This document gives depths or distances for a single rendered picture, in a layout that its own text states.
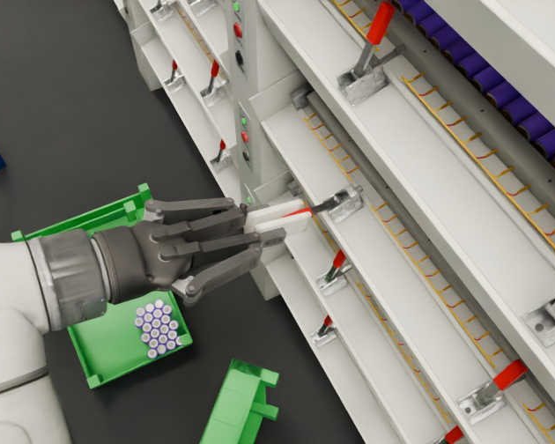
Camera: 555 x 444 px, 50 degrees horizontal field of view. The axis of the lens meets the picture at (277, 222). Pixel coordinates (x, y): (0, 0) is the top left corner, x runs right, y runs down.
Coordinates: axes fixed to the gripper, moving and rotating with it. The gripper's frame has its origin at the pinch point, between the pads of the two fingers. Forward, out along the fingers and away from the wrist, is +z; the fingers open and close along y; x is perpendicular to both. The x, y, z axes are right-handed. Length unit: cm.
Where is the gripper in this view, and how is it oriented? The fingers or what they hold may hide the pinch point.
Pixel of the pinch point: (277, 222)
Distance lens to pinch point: 68.2
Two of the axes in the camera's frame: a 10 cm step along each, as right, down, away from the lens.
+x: 2.0, -6.3, -7.5
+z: 8.7, -2.3, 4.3
